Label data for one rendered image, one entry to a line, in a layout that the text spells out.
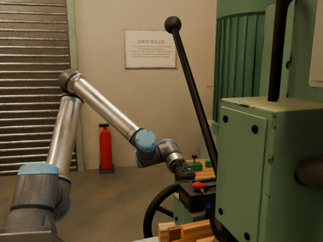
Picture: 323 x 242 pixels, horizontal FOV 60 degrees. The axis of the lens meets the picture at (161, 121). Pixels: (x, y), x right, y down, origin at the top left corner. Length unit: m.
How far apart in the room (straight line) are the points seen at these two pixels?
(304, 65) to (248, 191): 0.15
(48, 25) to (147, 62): 1.17
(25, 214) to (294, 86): 0.95
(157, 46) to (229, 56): 3.00
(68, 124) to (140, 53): 2.14
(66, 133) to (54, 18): 2.22
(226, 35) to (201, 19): 3.15
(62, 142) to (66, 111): 0.18
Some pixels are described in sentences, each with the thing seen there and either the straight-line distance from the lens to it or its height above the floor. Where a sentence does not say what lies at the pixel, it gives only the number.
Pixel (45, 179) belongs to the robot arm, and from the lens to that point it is 1.15.
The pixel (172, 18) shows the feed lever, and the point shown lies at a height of 1.42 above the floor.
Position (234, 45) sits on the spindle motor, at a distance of 0.50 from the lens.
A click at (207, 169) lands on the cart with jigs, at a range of 2.21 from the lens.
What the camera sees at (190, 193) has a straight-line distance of 0.74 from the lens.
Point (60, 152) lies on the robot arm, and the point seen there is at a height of 0.92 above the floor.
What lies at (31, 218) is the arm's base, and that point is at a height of 0.82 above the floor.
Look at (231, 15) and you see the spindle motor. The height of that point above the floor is 1.42.
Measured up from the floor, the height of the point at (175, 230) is 0.96.
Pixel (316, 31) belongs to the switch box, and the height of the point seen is 1.36.
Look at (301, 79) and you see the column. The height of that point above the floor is 1.32.
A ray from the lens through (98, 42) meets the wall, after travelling 3.45.
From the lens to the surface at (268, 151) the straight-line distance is 0.26.
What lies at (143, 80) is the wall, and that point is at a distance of 3.48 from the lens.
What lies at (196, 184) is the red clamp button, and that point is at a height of 1.02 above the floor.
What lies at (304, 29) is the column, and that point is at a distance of 0.35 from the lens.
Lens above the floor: 1.34
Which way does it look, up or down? 12 degrees down
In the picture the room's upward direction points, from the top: straight up
